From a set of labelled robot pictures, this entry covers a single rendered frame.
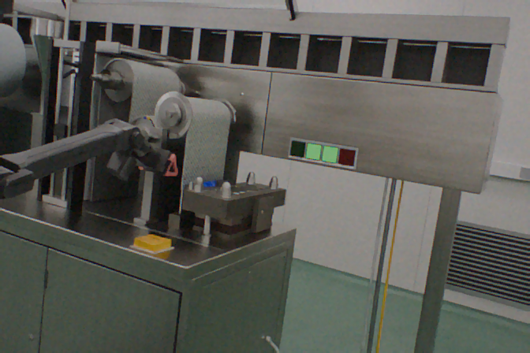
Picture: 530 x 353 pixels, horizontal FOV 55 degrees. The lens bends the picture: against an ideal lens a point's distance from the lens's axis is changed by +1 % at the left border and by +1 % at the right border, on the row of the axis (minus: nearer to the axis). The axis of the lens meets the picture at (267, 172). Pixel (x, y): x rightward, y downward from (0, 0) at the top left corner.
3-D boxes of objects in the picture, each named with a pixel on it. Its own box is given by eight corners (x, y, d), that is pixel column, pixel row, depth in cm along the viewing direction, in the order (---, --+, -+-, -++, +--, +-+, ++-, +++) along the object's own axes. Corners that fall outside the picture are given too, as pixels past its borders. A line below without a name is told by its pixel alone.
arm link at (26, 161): (4, 178, 93) (-39, 158, 97) (4, 205, 96) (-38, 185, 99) (147, 127, 130) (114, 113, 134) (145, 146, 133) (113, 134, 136)
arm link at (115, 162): (138, 130, 128) (111, 119, 131) (116, 169, 125) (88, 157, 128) (156, 149, 139) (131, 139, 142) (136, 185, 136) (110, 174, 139)
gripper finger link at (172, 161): (178, 185, 149) (161, 172, 141) (159, 180, 153) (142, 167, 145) (187, 165, 151) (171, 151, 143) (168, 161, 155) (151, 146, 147)
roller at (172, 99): (155, 130, 162) (159, 94, 161) (202, 131, 185) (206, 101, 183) (184, 135, 157) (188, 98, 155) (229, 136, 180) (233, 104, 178)
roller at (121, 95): (101, 99, 174) (105, 58, 172) (150, 104, 196) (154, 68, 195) (132, 104, 168) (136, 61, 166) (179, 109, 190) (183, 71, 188)
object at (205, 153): (181, 189, 160) (187, 131, 158) (221, 183, 181) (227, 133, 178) (181, 190, 160) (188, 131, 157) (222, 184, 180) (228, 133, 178)
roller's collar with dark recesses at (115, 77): (97, 87, 167) (98, 68, 166) (110, 89, 172) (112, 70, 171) (111, 89, 164) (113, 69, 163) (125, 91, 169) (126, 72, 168)
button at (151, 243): (132, 247, 135) (134, 237, 134) (151, 242, 141) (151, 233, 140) (153, 253, 131) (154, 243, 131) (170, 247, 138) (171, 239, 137)
